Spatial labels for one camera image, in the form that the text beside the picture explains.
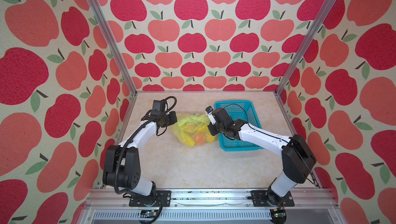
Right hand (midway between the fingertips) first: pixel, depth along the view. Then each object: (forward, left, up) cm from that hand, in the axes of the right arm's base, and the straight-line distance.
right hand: (213, 123), depth 88 cm
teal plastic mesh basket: (+20, -20, -10) cm, 30 cm away
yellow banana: (-9, +14, -5) cm, 18 cm away
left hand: (+1, +20, +1) cm, 20 cm away
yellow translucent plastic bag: (-4, +12, -2) cm, 13 cm away
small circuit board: (-45, +28, -13) cm, 55 cm away
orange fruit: (-9, +7, -5) cm, 12 cm away
